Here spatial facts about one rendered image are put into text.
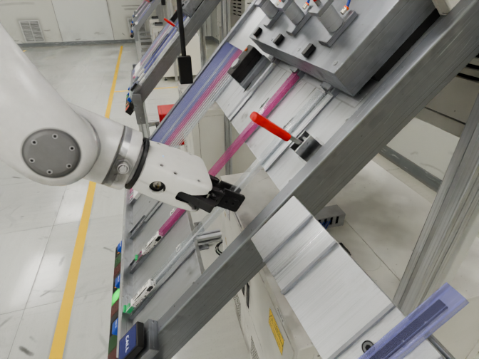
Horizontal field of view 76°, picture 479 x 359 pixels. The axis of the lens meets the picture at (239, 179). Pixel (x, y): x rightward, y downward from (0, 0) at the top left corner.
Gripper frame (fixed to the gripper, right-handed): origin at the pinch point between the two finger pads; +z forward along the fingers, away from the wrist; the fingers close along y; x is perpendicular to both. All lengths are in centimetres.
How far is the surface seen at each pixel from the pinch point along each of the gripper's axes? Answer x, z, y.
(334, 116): -19.1, 4.9, -4.2
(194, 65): 30, 92, 460
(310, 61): -23.4, -0.4, 0.4
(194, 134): 34, 36, 135
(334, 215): 4, 47, 21
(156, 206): 19.9, -2.0, 22.3
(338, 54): -25.5, 0.0, -3.9
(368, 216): 1, 61, 23
